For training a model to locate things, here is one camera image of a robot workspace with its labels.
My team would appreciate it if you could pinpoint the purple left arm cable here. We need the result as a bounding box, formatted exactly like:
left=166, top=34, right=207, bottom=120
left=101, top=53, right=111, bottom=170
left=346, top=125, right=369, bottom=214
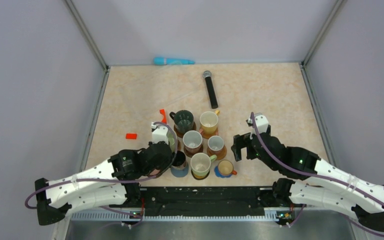
left=24, top=121, right=180, bottom=229

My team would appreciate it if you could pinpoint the orange plastic piece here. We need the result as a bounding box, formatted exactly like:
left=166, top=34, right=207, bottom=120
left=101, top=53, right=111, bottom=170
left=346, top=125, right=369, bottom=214
left=159, top=108, right=168, bottom=124

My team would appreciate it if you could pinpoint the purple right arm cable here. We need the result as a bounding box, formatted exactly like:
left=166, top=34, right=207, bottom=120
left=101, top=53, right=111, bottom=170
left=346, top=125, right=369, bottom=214
left=249, top=111, right=384, bottom=240

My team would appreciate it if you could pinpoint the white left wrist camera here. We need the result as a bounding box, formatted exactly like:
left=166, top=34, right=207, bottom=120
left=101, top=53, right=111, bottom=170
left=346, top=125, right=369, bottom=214
left=150, top=122, right=176, bottom=153

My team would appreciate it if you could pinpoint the dark brown mug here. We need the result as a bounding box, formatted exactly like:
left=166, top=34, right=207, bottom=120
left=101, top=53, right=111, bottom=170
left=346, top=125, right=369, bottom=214
left=171, top=151, right=187, bottom=171

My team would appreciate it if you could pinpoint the light blue plastic object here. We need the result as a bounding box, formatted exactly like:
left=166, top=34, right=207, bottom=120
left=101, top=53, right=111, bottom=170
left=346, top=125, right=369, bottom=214
left=153, top=57, right=195, bottom=66

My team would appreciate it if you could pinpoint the small grey blue mug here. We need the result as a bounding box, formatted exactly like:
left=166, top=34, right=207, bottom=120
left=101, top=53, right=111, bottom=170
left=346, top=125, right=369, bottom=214
left=207, top=135, right=225, bottom=152

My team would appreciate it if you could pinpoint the dark green mug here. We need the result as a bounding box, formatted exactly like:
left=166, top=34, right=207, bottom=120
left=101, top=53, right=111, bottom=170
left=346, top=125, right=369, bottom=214
left=169, top=110, right=195, bottom=134

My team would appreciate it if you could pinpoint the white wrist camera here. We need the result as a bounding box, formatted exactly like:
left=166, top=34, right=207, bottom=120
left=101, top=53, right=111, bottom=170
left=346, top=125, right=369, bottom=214
left=246, top=112, right=271, bottom=140
left=150, top=122, right=176, bottom=153

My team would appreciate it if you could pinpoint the light green mug front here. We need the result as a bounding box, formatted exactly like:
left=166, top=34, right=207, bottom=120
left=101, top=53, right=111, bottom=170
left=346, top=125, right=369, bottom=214
left=168, top=133, right=181, bottom=153

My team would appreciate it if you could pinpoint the orange black smiley coaster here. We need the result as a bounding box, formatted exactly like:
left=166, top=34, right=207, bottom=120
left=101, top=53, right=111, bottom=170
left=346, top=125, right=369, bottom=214
left=190, top=170, right=210, bottom=181

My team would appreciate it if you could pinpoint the black handheld microphone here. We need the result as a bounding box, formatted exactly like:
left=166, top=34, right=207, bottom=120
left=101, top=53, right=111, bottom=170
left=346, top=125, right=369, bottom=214
left=202, top=70, right=219, bottom=109

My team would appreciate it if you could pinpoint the light brown round coaster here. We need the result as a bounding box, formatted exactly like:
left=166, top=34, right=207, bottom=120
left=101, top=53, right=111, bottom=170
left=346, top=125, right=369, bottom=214
left=198, top=128, right=219, bottom=140

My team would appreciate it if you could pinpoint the tan wooden round coaster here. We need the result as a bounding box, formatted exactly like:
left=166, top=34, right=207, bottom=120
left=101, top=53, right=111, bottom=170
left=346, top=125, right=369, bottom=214
left=206, top=146, right=227, bottom=161

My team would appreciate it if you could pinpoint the small orange rectangular block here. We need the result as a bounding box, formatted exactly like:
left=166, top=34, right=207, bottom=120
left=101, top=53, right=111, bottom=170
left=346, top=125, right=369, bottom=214
left=125, top=133, right=138, bottom=140

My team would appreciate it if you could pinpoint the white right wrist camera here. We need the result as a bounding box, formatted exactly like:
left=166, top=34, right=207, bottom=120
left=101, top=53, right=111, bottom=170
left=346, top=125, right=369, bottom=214
left=246, top=112, right=271, bottom=140

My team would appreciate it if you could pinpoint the sage green mug back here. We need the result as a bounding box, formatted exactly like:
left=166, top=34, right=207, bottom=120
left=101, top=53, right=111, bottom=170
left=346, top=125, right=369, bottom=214
left=190, top=152, right=215, bottom=176

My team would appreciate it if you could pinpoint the grey smiley silicone coaster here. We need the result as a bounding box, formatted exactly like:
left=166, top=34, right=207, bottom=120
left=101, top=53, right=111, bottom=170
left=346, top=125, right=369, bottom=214
left=170, top=164, right=189, bottom=178

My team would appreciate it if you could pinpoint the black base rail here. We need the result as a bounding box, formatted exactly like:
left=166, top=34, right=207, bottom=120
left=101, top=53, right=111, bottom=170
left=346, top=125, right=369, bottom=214
left=120, top=186, right=293, bottom=217

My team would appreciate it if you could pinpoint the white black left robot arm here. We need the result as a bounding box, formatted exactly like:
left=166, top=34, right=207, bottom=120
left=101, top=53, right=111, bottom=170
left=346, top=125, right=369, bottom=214
left=32, top=141, right=178, bottom=226

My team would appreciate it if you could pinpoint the dark wooden round coaster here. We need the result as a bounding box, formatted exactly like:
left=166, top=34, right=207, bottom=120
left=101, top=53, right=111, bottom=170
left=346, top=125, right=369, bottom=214
left=174, top=122, right=197, bottom=139

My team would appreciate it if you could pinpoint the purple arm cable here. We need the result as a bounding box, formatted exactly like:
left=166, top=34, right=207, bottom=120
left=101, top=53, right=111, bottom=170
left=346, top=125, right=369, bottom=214
left=249, top=111, right=384, bottom=240
left=24, top=121, right=180, bottom=229

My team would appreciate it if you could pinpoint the yellow mug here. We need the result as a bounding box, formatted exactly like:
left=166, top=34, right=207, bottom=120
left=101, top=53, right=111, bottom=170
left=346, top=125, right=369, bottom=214
left=199, top=110, right=220, bottom=134

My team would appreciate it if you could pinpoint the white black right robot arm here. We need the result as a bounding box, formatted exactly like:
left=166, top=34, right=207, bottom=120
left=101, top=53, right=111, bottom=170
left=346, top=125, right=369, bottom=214
left=231, top=132, right=384, bottom=232

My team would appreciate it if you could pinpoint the brown mug white interior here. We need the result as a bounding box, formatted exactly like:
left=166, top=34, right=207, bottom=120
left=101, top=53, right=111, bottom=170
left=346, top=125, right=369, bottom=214
left=182, top=131, right=203, bottom=149

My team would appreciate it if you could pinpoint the blue cloud shaped coaster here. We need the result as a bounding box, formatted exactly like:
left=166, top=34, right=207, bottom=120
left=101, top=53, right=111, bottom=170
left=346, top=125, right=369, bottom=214
left=214, top=163, right=237, bottom=178

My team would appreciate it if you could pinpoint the small orange mug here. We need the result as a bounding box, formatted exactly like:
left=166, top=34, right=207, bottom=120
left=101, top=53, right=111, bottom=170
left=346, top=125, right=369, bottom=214
left=217, top=160, right=237, bottom=178

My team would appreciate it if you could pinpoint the dark walnut round coaster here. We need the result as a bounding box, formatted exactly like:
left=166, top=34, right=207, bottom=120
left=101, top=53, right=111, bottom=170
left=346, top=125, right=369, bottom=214
left=183, top=146, right=204, bottom=158

